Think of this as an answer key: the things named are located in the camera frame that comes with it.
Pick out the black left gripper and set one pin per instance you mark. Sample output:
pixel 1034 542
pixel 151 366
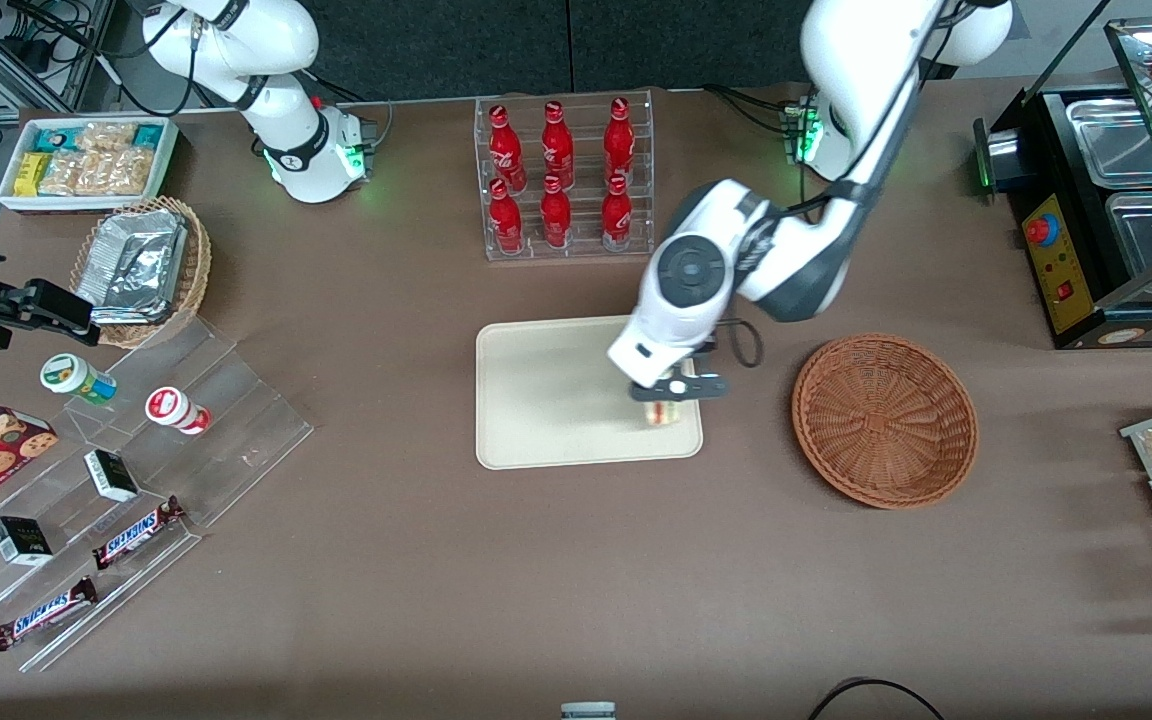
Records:
pixel 708 345

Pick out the triangular sandwich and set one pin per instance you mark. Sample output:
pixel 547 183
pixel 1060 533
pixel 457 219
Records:
pixel 664 413

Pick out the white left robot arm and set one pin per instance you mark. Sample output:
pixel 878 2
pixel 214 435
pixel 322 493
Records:
pixel 696 270

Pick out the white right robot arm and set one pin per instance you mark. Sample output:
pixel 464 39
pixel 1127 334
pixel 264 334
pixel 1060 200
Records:
pixel 286 110

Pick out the light wicker basket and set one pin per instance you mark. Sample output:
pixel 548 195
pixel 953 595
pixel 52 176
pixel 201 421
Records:
pixel 194 270

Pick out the cream plastic tray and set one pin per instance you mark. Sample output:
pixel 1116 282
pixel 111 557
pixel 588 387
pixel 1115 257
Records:
pixel 536 400

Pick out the brown wicker basket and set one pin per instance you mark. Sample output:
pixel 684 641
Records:
pixel 886 420

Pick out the green lid yogurt cup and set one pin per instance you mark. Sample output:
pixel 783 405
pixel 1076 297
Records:
pixel 71 375

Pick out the silver foil pack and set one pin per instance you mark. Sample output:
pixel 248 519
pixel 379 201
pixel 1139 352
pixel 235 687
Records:
pixel 131 265

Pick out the red lid yogurt cup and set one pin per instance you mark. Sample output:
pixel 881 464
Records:
pixel 171 408

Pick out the clear rice cracker bag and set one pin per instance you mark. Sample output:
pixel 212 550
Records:
pixel 124 172
pixel 106 136
pixel 66 173

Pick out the yellow snack pack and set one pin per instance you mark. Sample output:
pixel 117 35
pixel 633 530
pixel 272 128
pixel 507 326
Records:
pixel 31 175

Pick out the red cola bottle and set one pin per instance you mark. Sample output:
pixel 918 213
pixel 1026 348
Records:
pixel 558 148
pixel 506 222
pixel 617 218
pixel 556 218
pixel 619 145
pixel 506 150

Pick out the small black box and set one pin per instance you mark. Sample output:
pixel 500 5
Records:
pixel 21 540
pixel 111 475

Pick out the white plastic snack bin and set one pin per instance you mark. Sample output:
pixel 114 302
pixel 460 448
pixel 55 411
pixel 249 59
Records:
pixel 161 170

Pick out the teal snack pack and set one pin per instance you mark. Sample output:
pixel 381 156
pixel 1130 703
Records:
pixel 148 135
pixel 54 138

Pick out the clear acrylic bottle rack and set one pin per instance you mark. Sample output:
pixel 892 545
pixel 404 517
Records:
pixel 586 215

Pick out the clear acrylic step display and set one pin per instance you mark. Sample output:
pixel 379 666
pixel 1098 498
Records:
pixel 236 420

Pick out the brown Snickers bar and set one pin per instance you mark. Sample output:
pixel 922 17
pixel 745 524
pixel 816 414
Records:
pixel 136 533
pixel 44 613

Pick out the black backdrop panel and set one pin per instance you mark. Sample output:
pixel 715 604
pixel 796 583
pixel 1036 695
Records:
pixel 696 40
pixel 436 45

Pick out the grey white edge object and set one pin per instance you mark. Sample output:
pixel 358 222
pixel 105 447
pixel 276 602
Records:
pixel 588 711

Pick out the black hot food warmer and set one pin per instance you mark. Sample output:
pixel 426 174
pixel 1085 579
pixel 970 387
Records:
pixel 1066 260

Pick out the aluminium frame rack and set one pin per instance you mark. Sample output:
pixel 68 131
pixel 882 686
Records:
pixel 56 60

